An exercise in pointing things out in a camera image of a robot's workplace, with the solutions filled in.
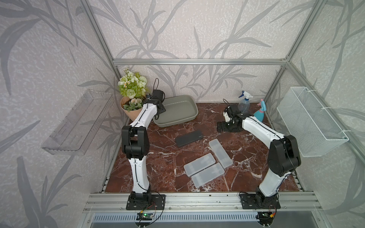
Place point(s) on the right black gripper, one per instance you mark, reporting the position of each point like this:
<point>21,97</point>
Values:
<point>223,127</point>

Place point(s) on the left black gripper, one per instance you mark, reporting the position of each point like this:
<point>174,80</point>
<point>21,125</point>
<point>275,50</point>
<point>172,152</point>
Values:
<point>162,109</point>

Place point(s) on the grey-green plastic storage box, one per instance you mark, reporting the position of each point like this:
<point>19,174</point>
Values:
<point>179,110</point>

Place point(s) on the translucent pencil case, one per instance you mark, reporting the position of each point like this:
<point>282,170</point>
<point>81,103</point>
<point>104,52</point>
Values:
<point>207,175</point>
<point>199,164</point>
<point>220,153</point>

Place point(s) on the black pencil case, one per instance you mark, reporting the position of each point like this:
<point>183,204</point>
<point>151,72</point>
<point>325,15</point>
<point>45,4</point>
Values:
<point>188,138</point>

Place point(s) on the translucent pencil case front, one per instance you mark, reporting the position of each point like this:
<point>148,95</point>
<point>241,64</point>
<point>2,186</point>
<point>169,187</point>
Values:
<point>207,175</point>

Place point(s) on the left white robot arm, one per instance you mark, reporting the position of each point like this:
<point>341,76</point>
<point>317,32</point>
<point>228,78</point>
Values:
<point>136,145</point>

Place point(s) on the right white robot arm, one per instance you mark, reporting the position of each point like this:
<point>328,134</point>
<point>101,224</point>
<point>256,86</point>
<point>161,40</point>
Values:
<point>283,157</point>

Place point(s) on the clear spray bottle blue nozzle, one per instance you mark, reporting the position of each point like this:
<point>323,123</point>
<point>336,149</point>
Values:
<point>244,104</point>

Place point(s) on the potted artificial flower plant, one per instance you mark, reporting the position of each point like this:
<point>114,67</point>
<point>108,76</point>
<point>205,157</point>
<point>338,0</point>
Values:
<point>133,88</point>

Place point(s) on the teal spray bottle pink nozzle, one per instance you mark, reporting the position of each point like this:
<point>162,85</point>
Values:
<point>260,114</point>

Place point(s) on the left green circuit board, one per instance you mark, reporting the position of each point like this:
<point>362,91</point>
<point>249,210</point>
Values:
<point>144,216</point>

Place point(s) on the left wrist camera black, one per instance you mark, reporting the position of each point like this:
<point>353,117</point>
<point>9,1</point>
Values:
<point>158,94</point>

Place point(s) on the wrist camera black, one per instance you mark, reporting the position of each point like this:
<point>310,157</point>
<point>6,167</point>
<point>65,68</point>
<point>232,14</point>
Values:
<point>233,110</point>
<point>158,94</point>

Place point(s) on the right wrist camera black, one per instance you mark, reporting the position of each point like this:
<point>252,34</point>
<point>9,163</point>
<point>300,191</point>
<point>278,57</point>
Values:
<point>233,110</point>

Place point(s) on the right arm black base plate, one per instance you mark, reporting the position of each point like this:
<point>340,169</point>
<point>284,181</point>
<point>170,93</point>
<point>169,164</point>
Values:
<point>259,201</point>

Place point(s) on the clear acrylic wall shelf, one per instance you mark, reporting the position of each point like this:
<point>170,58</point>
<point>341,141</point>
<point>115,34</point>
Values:
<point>76,132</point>

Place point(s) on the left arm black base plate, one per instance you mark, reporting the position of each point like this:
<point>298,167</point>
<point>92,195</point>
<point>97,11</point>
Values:
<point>145,201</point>

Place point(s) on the white wire mesh basket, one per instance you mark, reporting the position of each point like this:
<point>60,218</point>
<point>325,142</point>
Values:
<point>316,131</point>

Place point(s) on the right circuit board with wires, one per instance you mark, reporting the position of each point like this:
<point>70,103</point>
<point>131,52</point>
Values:
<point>265,219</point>

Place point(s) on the aluminium frame rail front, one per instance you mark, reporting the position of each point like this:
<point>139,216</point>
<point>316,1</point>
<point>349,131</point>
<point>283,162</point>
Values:
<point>202,201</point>

